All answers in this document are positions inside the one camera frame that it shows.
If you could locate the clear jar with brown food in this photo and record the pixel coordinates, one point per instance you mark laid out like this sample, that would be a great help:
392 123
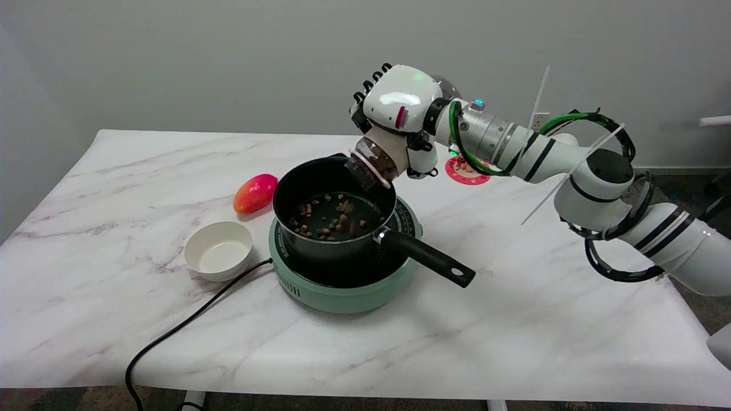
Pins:
374 162

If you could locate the brown food pieces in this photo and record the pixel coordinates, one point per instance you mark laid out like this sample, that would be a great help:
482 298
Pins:
342 206

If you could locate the white wall outlet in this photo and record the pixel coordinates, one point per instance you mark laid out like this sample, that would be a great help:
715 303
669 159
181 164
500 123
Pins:
543 120

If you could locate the white bar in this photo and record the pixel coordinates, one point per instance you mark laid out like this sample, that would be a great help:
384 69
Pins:
717 120

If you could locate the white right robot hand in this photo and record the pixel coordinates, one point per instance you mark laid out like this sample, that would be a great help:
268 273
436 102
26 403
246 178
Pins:
400 94

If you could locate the white table leg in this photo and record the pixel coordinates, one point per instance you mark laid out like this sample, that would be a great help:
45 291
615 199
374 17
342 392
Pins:
194 401
497 405

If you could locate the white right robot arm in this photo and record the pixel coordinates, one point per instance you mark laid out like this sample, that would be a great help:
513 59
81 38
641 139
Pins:
594 177

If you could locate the white bowl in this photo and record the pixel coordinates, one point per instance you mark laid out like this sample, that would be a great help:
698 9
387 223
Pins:
220 254

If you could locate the white robot body shell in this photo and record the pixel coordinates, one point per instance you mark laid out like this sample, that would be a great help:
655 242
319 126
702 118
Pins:
722 345

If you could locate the green induction cooker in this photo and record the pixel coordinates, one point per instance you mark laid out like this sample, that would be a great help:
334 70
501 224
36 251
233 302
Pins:
342 299

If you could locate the small orange red toy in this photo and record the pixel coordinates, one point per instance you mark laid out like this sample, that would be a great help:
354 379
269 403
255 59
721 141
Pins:
465 165

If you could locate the white zip tie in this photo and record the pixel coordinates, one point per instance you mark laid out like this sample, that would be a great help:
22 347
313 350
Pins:
557 191
539 94

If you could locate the red orange mango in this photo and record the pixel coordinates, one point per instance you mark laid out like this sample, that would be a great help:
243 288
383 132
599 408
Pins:
254 193

